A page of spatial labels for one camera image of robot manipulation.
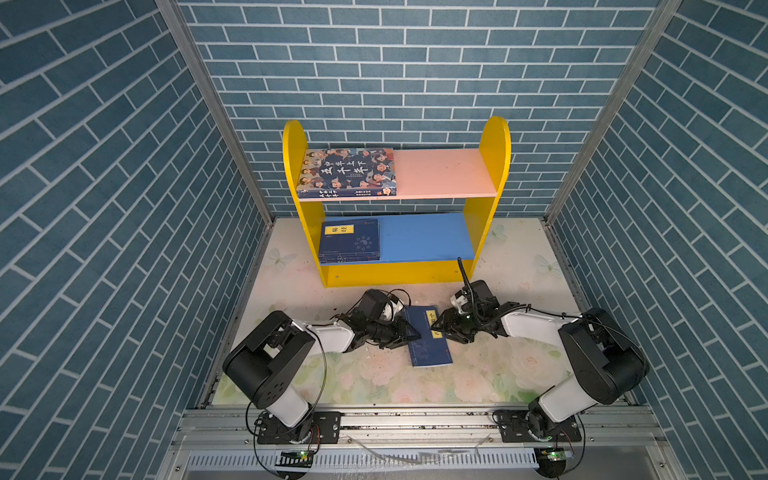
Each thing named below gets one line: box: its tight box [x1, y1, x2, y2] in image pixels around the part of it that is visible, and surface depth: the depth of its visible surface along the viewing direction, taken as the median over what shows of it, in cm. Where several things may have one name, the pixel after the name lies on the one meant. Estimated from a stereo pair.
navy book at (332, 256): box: [318, 250, 381, 263], surface depth 91 cm
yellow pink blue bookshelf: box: [283, 117, 511, 288], surface depth 91 cm
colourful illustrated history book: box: [297, 148, 396, 199], surface depth 73 cm
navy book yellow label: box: [319, 218, 380, 253], surface depth 95 cm
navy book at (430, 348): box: [405, 305, 453, 367], surface depth 88 cm
